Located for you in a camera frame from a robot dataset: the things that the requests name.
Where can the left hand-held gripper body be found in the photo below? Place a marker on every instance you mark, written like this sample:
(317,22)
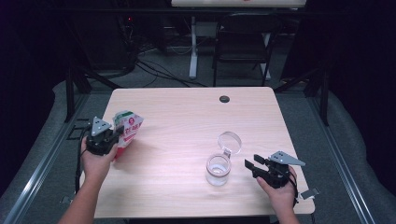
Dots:
(101,143)

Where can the pink and white plastic bag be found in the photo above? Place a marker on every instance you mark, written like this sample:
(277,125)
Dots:
(132,126)

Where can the aluminium floor rail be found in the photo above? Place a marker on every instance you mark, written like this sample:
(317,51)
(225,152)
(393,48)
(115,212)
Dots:
(37,174)
(342,168)

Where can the person's right hand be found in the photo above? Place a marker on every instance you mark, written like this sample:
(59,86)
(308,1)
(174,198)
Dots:
(283,196)

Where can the clear glass jar with lid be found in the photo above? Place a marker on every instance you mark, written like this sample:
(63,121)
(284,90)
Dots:
(218,174)

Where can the grey tape piece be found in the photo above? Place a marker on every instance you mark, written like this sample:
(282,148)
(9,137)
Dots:
(66,199)
(308,193)

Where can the white desk with white legs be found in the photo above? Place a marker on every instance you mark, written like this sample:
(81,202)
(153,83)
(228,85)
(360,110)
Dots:
(218,3)

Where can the black metal stand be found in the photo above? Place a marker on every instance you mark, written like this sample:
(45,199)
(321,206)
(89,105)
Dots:
(70,96)
(324,99)

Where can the person's left hand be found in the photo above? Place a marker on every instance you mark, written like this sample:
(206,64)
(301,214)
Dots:
(95,166)

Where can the black tape square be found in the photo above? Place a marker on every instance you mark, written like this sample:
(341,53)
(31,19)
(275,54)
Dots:
(68,133)

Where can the dark round table grommet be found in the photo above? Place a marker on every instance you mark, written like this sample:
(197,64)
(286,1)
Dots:
(224,99)

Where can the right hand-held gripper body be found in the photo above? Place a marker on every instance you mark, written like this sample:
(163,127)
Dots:
(275,174)

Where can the black folding chair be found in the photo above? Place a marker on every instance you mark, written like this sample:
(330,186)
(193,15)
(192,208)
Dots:
(246,34)

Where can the dark equipment with red light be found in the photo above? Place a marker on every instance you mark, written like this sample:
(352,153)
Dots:
(129,19)

